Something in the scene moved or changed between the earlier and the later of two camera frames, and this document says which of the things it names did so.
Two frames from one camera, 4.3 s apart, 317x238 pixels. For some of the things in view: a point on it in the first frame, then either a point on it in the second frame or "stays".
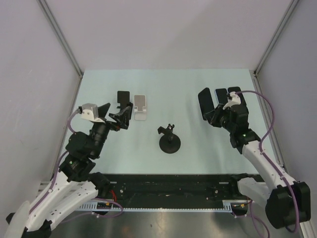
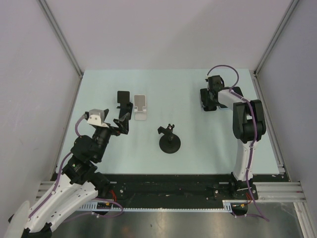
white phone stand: [139, 107] stays
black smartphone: [236, 89] stays
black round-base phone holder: [169, 143] stays
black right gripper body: [223, 116] -> [216, 103]
